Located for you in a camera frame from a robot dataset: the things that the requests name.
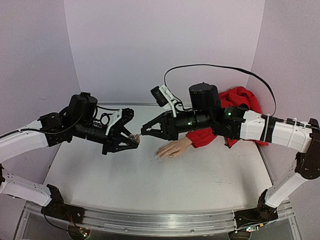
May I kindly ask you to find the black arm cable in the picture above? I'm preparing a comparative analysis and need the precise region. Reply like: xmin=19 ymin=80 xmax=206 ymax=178
xmin=163 ymin=63 xmax=278 ymax=116
xmin=0 ymin=104 xmax=118 ymax=141

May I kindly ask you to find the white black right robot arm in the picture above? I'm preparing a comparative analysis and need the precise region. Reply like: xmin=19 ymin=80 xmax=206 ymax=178
xmin=141 ymin=82 xmax=320 ymax=212

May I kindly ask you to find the mannequin hand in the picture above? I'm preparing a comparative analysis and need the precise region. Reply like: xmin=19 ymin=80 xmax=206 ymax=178
xmin=155 ymin=137 xmax=192 ymax=159

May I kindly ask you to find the aluminium table edge rail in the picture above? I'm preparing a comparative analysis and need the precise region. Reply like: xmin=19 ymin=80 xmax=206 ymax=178
xmin=97 ymin=101 xmax=193 ymax=107

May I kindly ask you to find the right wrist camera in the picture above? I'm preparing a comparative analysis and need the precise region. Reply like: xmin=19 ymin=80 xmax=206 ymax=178
xmin=150 ymin=84 xmax=179 ymax=118

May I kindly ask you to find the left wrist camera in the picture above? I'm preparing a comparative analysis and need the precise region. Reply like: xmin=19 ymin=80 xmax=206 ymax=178
xmin=105 ymin=109 xmax=123 ymax=136

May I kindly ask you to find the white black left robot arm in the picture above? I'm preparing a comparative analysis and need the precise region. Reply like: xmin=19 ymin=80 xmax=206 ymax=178
xmin=0 ymin=92 xmax=140 ymax=219

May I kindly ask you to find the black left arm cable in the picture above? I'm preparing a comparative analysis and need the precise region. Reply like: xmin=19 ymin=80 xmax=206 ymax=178
xmin=0 ymin=104 xmax=118 ymax=141

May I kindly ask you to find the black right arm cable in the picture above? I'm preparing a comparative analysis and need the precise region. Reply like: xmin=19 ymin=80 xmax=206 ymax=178
xmin=163 ymin=63 xmax=278 ymax=116

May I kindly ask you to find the aluminium front base frame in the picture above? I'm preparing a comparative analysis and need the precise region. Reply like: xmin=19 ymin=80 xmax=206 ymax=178
xmin=14 ymin=200 xmax=301 ymax=240

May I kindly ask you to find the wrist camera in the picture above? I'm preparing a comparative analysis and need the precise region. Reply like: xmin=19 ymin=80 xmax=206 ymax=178
xmin=150 ymin=84 xmax=179 ymax=118
xmin=105 ymin=109 xmax=123 ymax=136

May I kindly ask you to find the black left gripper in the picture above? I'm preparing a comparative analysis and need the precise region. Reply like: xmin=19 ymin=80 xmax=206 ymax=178
xmin=74 ymin=118 xmax=140 ymax=156

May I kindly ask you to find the red dress cloth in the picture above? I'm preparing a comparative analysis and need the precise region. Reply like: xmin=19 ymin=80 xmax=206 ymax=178
xmin=185 ymin=86 xmax=262 ymax=148

